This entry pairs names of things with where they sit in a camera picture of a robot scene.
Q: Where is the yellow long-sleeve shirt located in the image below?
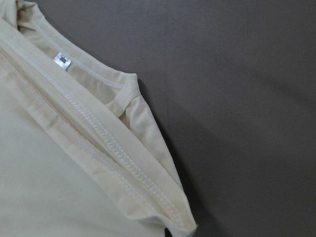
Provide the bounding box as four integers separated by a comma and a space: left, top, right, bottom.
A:
0, 0, 197, 237

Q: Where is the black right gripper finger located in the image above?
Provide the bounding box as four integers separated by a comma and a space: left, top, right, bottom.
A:
164, 229, 172, 237

